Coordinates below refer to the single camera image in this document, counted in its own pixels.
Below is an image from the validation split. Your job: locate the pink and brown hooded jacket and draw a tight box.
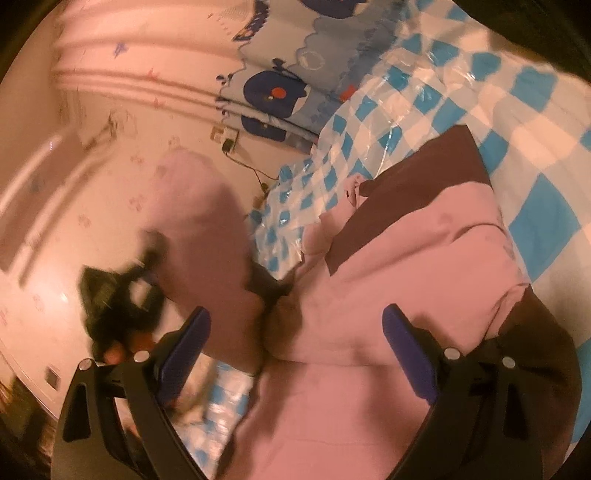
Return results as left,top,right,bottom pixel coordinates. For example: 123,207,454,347
145,125,581,479

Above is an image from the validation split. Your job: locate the person's left hand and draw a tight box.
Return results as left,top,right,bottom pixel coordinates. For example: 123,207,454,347
103,331,155,365

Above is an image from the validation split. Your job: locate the whale print curtain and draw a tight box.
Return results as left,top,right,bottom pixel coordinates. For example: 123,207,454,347
53,1,405,151

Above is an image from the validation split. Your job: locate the blue white checkered bed cover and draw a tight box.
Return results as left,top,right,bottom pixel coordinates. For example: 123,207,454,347
174,0,591,480

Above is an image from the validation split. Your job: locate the black charger cable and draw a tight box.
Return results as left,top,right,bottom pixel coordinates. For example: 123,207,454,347
224,149,283,209

